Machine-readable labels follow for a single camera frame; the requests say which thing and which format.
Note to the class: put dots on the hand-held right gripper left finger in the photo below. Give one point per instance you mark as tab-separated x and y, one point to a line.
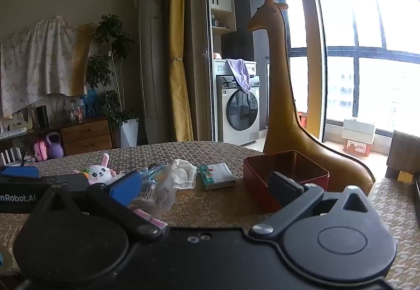
124	188

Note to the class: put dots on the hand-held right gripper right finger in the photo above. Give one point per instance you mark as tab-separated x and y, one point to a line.
284	190

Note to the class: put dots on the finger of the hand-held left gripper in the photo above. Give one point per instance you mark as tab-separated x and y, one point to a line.
18	171

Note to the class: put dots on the clear plastic bag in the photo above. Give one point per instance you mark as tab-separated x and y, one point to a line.
160	193

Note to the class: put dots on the white bunny plush toy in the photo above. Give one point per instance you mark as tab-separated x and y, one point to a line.
98	173

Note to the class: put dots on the pink toy backpack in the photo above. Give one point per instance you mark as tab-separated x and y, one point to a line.
41	150

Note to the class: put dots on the pink packet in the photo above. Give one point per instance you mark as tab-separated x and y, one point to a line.
152	219

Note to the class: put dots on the purple kettlebell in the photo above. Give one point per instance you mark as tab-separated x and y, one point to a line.
55	147

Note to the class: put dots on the white planter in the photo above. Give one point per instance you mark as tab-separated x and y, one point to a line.
129	134

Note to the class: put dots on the black cylinder speaker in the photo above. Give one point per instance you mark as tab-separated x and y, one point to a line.
42	116

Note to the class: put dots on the wooden dresser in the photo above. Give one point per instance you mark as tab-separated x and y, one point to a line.
87	137

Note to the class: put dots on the tissue pack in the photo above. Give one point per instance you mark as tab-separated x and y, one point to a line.
218	176

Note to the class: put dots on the yellow giraffe statue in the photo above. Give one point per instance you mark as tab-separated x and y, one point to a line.
279	106

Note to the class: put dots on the red cardboard box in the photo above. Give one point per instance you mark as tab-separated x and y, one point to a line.
357	147

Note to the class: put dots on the white washing machine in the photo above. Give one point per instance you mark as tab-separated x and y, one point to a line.
236	112

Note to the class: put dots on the white box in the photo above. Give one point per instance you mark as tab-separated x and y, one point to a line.
358	130

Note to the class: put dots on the floral cloth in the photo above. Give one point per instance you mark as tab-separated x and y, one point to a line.
36	63

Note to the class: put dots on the purple cloth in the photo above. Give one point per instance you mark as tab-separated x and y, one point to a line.
241	75

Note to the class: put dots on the covered standing air conditioner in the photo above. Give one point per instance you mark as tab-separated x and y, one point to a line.
152	63

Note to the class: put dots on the green potted plant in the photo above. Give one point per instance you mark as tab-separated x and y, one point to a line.
110	47

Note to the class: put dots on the yellow curtain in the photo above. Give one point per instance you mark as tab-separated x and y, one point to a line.
178	47

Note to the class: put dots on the photo frame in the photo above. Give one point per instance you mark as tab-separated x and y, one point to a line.
21	120

